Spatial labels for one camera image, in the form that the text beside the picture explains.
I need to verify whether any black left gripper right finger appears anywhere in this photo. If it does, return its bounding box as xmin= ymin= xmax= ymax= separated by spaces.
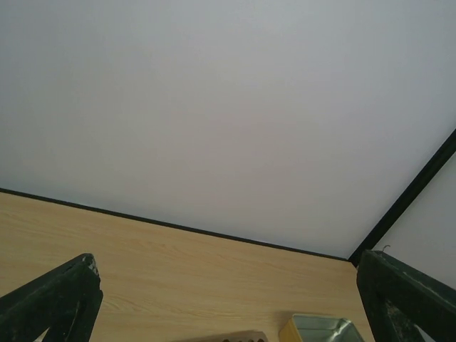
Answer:
xmin=356 ymin=250 xmax=455 ymax=341

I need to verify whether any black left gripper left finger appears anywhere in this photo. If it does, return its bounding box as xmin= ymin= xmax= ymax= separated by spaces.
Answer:
xmin=1 ymin=253 xmax=103 ymax=341

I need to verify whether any wooden chess board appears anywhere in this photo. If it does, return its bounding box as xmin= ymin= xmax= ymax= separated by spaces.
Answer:
xmin=202 ymin=331 xmax=268 ymax=342

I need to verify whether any yellow metal tin box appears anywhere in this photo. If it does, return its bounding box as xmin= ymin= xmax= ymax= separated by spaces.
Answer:
xmin=279 ymin=314 xmax=363 ymax=342

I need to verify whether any black enclosure frame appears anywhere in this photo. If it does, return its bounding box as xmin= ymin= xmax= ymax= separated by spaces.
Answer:
xmin=1 ymin=132 xmax=455 ymax=267

